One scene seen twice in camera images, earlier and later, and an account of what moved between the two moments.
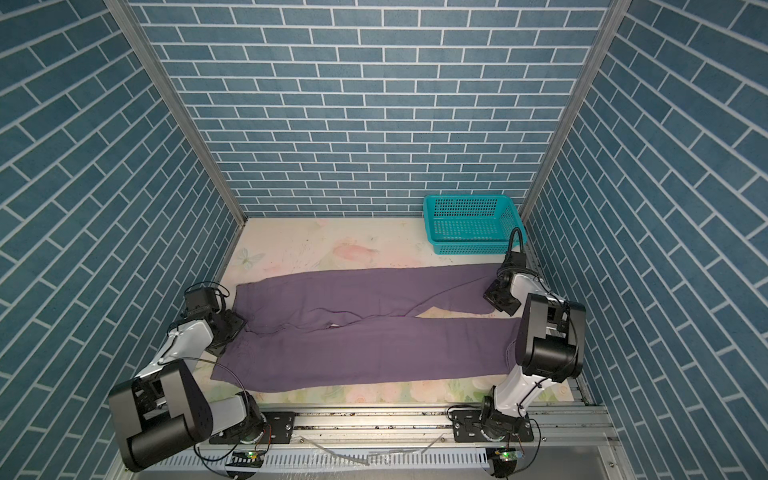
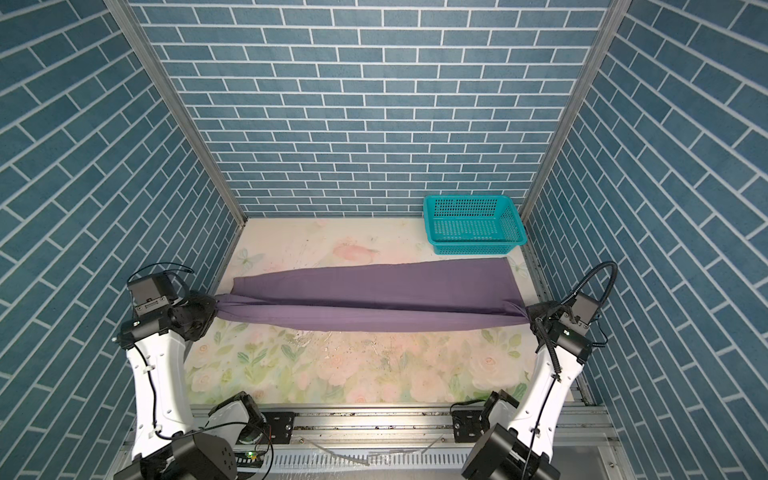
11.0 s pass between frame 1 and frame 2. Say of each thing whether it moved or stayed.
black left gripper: moved
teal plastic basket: stayed
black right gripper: moved
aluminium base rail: stayed
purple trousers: moved
